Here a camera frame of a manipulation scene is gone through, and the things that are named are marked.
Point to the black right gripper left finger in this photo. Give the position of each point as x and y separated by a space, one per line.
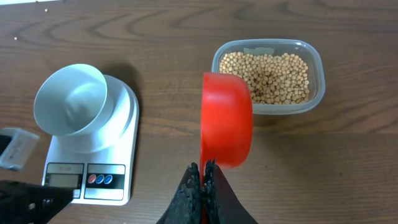
186 205

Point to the red measuring scoop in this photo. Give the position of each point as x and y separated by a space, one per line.
226 121

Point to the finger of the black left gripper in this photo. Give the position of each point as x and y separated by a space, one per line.
21 210
32 192

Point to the white round bowl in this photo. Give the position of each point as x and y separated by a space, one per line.
73 100

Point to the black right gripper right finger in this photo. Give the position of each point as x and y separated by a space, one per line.
220 202

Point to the white digital kitchen scale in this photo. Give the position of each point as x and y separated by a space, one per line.
98 167

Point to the clear plastic container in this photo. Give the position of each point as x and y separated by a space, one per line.
276 47

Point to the pile of soybeans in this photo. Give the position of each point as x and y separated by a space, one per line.
272 80

